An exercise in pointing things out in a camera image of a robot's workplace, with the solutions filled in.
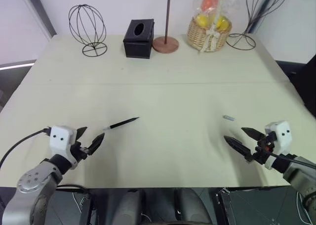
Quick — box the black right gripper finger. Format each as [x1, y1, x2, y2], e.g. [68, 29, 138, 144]
[223, 135, 253, 163]
[241, 127, 267, 142]

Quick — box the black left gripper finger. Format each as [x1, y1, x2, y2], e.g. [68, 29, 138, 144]
[75, 126, 88, 140]
[87, 133, 106, 156]

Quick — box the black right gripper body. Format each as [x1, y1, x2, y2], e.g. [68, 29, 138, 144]
[251, 132, 277, 165]

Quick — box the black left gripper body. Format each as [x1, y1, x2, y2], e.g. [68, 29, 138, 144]
[70, 141, 90, 162]

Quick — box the black pen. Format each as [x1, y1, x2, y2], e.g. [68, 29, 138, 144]
[102, 117, 140, 132]

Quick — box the black panel with white lines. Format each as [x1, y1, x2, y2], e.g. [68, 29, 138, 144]
[215, 186, 313, 225]

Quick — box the black leather tissue box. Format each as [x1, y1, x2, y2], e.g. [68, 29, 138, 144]
[123, 18, 156, 60]

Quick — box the wicker fruit basket in cellophane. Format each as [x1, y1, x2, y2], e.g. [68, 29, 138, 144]
[186, 0, 240, 53]

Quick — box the brown round-base pole stand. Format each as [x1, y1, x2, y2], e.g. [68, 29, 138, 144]
[152, 0, 182, 54]

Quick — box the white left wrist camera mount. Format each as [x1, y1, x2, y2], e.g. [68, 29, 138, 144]
[49, 124, 78, 171]

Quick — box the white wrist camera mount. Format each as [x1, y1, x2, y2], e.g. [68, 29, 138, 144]
[49, 124, 78, 171]
[264, 121, 292, 171]

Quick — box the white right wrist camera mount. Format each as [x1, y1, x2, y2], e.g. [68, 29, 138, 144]
[264, 121, 292, 171]

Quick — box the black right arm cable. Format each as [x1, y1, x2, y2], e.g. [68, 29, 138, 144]
[268, 152, 316, 170]

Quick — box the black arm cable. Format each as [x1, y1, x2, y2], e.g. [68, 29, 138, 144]
[268, 152, 316, 170]
[0, 128, 52, 171]

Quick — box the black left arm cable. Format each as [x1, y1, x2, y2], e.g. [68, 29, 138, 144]
[0, 128, 52, 171]

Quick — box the small black wire egg stand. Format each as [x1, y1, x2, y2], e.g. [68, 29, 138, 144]
[68, 4, 108, 58]

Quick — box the tall black wire stand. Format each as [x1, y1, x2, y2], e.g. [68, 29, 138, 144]
[225, 0, 289, 50]

